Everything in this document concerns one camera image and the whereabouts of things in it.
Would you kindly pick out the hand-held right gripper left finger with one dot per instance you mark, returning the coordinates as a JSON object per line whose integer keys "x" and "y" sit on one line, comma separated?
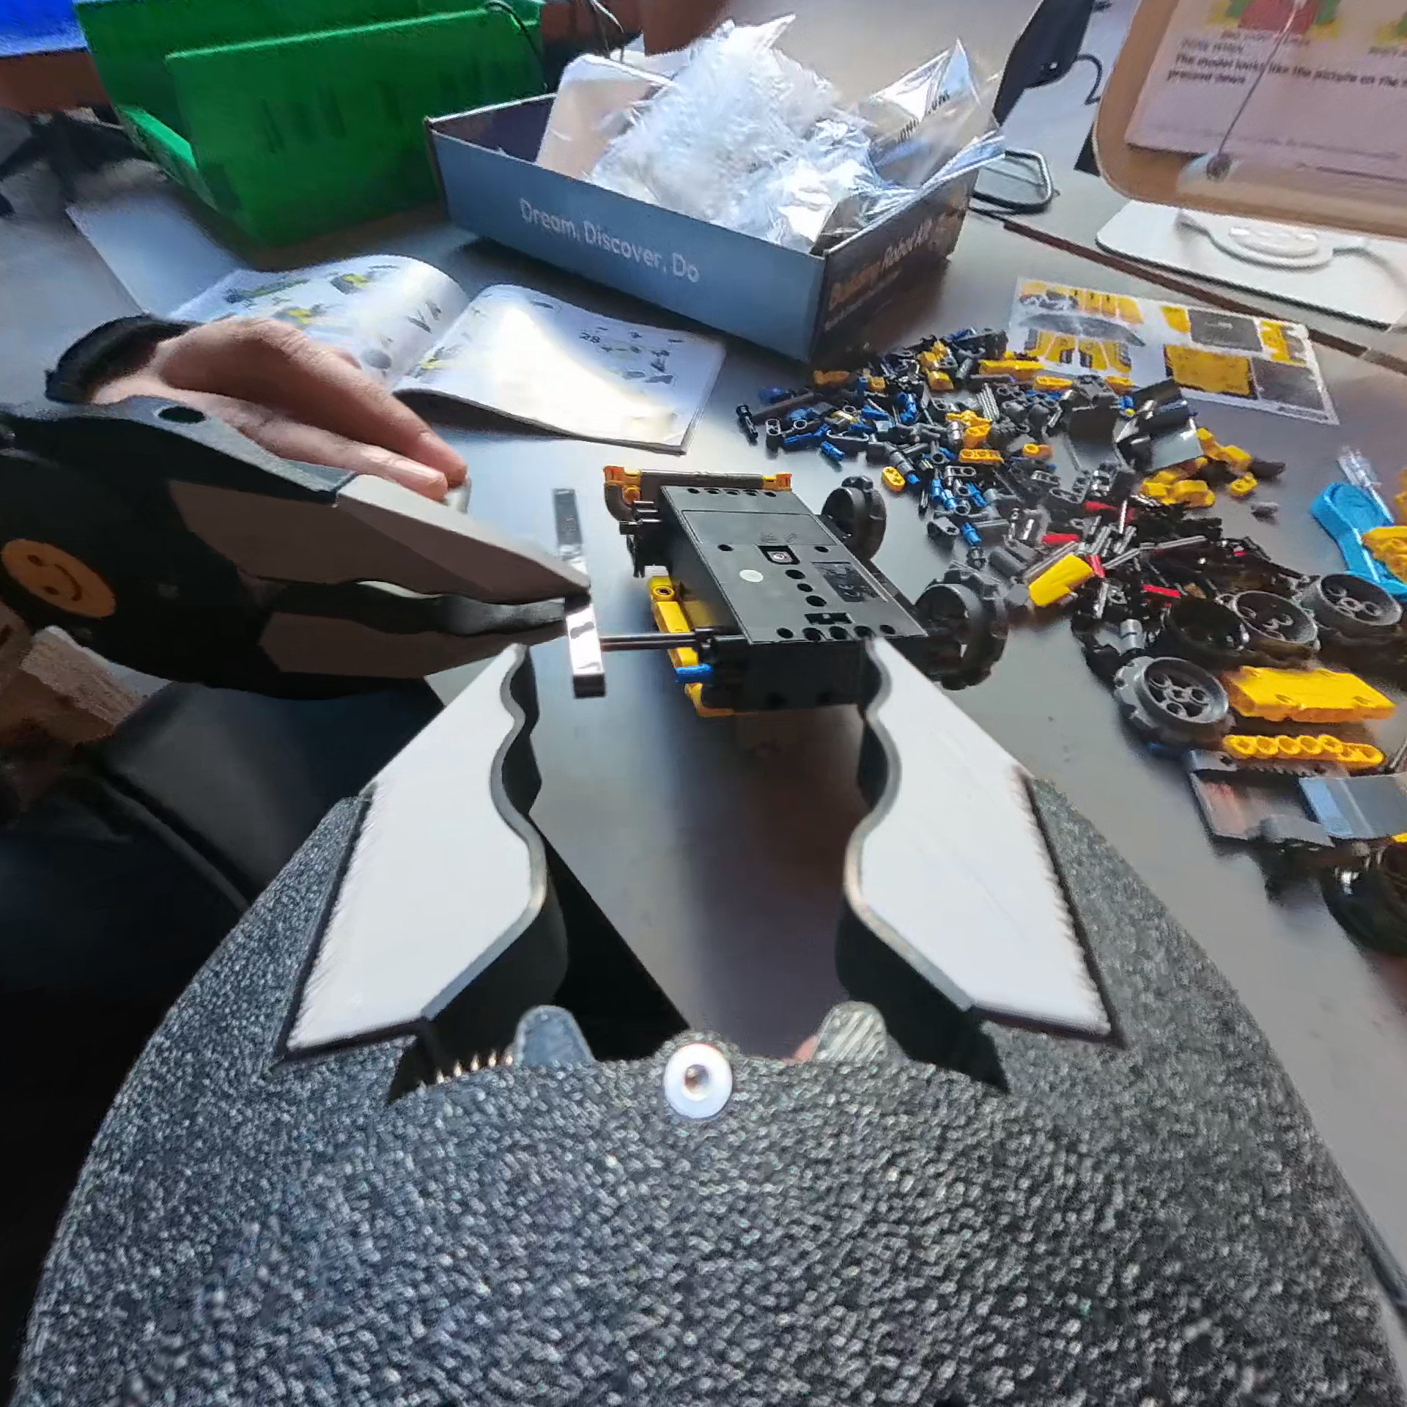
{"x": 418, "y": 879}

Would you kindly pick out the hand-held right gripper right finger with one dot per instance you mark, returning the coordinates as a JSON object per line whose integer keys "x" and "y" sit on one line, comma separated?
{"x": 979, "y": 879}

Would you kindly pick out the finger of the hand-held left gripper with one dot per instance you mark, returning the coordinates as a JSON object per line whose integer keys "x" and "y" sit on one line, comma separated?
{"x": 383, "y": 538}
{"x": 363, "y": 641}

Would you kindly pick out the black long holed beam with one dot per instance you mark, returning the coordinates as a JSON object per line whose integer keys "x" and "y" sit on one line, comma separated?
{"x": 583, "y": 649}

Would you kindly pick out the yellow toy vehicle model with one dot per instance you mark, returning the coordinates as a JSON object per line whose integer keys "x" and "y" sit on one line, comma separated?
{"x": 790, "y": 593}

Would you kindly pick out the grey desk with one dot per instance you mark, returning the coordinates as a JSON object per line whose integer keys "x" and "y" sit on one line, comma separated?
{"x": 1265, "y": 1043}

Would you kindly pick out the instruction booklet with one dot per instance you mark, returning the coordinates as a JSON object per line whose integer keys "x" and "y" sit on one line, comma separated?
{"x": 548, "y": 362}

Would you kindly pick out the person's dark jeans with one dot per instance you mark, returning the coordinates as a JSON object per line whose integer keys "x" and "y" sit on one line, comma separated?
{"x": 166, "y": 823}

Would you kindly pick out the grey spoked wheel hub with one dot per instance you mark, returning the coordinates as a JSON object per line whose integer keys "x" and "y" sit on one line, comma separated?
{"x": 1170, "y": 701}

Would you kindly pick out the dark grey toothed panel piece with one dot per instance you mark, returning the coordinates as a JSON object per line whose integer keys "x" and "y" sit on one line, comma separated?
{"x": 1243, "y": 802}

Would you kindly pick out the yellow rounded bullet piece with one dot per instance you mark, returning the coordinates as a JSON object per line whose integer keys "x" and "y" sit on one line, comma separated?
{"x": 1061, "y": 579}

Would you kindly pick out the dark wheel hub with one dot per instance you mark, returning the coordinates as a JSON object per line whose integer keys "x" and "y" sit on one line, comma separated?
{"x": 1350, "y": 605}
{"x": 1205, "y": 634}
{"x": 1273, "y": 624}

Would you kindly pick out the yellow thin holed beam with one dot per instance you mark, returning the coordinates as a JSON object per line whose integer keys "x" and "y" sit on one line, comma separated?
{"x": 1302, "y": 749}

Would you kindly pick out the yellow flat holed panel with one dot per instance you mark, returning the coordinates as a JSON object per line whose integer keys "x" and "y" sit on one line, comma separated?
{"x": 1308, "y": 694}

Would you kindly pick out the blue cardboard box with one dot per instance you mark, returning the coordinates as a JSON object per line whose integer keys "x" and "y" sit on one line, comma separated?
{"x": 659, "y": 263}

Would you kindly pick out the black rubber tyre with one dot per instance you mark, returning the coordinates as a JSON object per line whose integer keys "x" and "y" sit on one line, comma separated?
{"x": 1369, "y": 901}

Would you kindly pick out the green plastic bin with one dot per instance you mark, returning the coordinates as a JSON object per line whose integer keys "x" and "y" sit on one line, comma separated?
{"x": 352, "y": 141}
{"x": 222, "y": 64}

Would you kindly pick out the pile of small building pieces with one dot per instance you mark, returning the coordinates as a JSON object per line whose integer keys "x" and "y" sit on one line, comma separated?
{"x": 988, "y": 461}

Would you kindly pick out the dark curved panel piece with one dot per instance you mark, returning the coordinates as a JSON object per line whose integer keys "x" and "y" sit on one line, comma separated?
{"x": 1166, "y": 428}

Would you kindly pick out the blue brick separator tool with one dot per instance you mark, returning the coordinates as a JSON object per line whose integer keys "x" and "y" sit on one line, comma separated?
{"x": 1362, "y": 538}

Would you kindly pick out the clear plastic bag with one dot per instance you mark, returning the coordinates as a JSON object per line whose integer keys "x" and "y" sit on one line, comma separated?
{"x": 748, "y": 132}

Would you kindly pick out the clear tube piece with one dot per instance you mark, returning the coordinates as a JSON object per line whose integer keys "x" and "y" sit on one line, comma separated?
{"x": 1358, "y": 469}

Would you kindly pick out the yellow sticker sheet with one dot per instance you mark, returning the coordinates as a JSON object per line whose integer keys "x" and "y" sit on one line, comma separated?
{"x": 1210, "y": 339}

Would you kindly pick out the white flat tray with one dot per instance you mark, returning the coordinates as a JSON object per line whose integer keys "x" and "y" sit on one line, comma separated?
{"x": 1265, "y": 263}

